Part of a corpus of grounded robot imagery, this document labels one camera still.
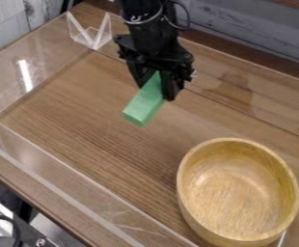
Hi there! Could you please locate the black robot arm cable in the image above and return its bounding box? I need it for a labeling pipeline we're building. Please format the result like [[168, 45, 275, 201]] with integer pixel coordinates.
[[163, 0, 194, 32]]

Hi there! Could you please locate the brown wooden bowl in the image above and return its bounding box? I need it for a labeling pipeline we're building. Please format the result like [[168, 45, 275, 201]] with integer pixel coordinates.
[[176, 138, 299, 247]]

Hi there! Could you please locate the green rectangular block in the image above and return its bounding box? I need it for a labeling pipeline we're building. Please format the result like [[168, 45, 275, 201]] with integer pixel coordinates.
[[123, 72, 166, 126]]

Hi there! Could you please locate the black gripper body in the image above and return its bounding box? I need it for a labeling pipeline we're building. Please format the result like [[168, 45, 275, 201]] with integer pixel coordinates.
[[114, 18, 195, 81]]

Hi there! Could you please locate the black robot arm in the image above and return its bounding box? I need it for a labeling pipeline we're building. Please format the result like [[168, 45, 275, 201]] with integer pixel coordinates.
[[114, 0, 196, 101]]

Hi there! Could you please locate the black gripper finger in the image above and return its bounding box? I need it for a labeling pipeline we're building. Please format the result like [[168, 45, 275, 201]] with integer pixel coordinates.
[[128, 62, 156, 88], [160, 70, 184, 101]]

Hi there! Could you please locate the clear acrylic corner bracket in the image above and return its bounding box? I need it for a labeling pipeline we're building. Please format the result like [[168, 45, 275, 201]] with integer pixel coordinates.
[[65, 12, 114, 51]]

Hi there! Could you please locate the clear acrylic tray wall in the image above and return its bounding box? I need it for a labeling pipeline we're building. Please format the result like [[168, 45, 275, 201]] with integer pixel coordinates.
[[0, 4, 299, 247]]

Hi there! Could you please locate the black cable lower left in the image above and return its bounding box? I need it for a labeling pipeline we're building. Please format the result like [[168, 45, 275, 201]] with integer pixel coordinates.
[[0, 214, 24, 247]]

